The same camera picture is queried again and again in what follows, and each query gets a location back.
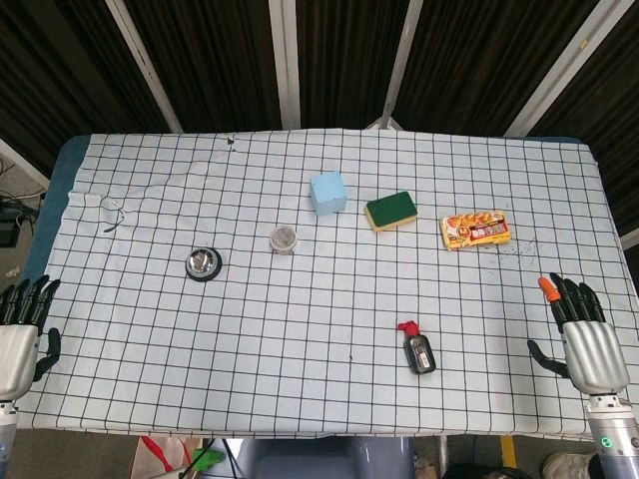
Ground white checkered tablecloth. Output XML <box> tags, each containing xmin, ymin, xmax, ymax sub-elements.
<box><xmin>15</xmin><ymin>129</ymin><xmax>634</xmax><ymax>442</ymax></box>

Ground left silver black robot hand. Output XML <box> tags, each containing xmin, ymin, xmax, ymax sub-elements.
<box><xmin>0</xmin><ymin>274</ymin><xmax>63</xmax><ymax>402</ymax></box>

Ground white shoe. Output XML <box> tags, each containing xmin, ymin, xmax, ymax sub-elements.
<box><xmin>540</xmin><ymin>450</ymin><xmax>596</xmax><ymax>479</ymax></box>

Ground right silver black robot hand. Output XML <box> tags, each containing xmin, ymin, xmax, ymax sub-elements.
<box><xmin>527</xmin><ymin>271</ymin><xmax>631</xmax><ymax>398</ymax></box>

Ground dark bottle with red cap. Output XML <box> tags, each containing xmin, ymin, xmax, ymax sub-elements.
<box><xmin>396</xmin><ymin>320</ymin><xmax>438</xmax><ymax>375</ymax></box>

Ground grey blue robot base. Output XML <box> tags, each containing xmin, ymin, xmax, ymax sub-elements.
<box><xmin>234</xmin><ymin>437</ymin><xmax>416</xmax><ymax>479</ymax></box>

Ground orange yellow food box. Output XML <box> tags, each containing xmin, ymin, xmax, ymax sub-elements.
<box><xmin>439</xmin><ymin>209</ymin><xmax>513</xmax><ymax>252</ymax></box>

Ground black electronics with cables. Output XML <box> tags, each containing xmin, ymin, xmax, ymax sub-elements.
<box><xmin>0</xmin><ymin>194</ymin><xmax>40</xmax><ymax>249</ymax></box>

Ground green plastic object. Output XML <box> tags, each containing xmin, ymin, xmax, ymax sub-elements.
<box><xmin>191</xmin><ymin>447</ymin><xmax>225</xmax><ymax>472</ymax></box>

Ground green yellow sponge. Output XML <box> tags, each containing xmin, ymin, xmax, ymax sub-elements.
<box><xmin>362</xmin><ymin>191</ymin><xmax>418</xmax><ymax>235</ymax></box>

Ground light blue cube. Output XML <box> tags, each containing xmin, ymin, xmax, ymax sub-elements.
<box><xmin>309</xmin><ymin>170</ymin><xmax>348</xmax><ymax>217</ymax></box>

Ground white bag with red strap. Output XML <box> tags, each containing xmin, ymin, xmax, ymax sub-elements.
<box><xmin>130</xmin><ymin>435</ymin><xmax>204</xmax><ymax>479</ymax></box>

